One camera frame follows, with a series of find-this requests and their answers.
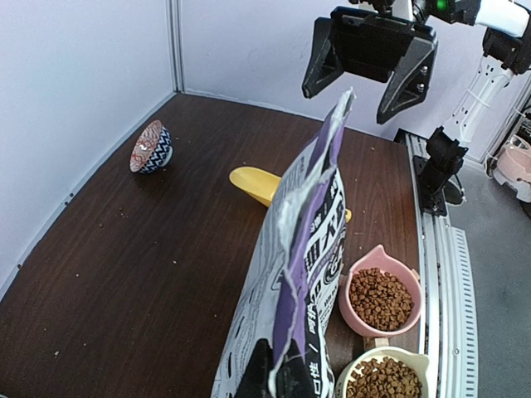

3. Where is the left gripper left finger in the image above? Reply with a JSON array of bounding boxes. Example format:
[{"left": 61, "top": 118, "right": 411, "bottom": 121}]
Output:
[{"left": 234, "top": 338, "right": 274, "bottom": 398}]

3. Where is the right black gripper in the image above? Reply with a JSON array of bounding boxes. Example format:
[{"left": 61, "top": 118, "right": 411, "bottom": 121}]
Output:
[{"left": 302, "top": 7, "right": 438, "bottom": 124}]

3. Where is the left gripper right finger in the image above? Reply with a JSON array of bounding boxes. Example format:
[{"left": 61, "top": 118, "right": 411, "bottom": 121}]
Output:
[{"left": 281, "top": 342, "right": 334, "bottom": 397}]

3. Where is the purple puppy food bag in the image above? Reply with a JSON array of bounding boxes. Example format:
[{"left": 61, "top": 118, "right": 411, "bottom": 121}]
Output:
[{"left": 212, "top": 90, "right": 356, "bottom": 397}]

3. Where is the yellow plastic scoop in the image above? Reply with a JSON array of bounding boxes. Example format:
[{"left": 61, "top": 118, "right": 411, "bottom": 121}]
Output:
[{"left": 229, "top": 167, "right": 352, "bottom": 227}]

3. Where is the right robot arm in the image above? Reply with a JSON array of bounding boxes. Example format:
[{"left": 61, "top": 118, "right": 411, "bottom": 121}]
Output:
[{"left": 302, "top": 1, "right": 530, "bottom": 144}]

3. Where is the cream pet bowl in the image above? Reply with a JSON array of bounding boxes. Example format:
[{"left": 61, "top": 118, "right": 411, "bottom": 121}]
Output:
[{"left": 335, "top": 347, "right": 429, "bottom": 397}]

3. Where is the pink cat-ear pet bowl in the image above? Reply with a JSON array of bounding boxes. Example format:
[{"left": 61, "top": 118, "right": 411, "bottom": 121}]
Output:
[{"left": 338, "top": 245, "right": 424, "bottom": 338}]

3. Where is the wooden block between bowls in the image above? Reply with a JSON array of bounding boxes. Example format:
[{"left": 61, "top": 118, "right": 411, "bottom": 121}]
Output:
[{"left": 363, "top": 337, "right": 389, "bottom": 352}]

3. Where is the kibble in pink bowl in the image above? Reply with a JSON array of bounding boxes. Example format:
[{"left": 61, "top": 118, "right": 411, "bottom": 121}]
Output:
[{"left": 348, "top": 268, "right": 415, "bottom": 332}]

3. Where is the blue zigzag patterned bowl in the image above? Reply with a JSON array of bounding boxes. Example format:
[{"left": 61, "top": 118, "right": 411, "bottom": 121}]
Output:
[{"left": 129, "top": 120, "right": 173, "bottom": 174}]

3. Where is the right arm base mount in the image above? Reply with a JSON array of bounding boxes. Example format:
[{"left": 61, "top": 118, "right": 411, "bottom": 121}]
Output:
[{"left": 413, "top": 126, "right": 468, "bottom": 216}]

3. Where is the front aluminium rail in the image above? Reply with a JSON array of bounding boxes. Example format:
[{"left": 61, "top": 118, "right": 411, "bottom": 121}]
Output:
[{"left": 396, "top": 129, "right": 479, "bottom": 397}]

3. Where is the pink bowl outside enclosure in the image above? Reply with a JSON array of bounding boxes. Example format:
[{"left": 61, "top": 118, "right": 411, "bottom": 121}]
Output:
[{"left": 493, "top": 135, "right": 530, "bottom": 203}]

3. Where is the right aluminium frame post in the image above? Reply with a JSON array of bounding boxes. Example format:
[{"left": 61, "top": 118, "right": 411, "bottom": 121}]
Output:
[{"left": 167, "top": 0, "right": 184, "bottom": 93}]

